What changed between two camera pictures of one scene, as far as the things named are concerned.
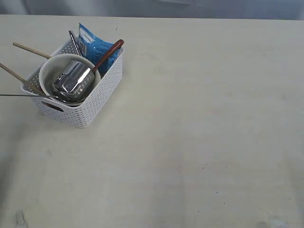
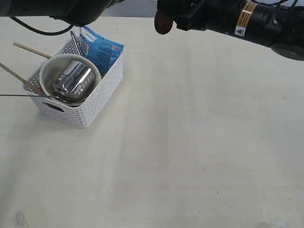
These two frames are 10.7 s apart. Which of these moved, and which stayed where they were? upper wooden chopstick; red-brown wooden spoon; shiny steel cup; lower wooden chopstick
Moved: red-brown wooden spoon
Stayed: upper wooden chopstick; lower wooden chopstick; shiny steel cup
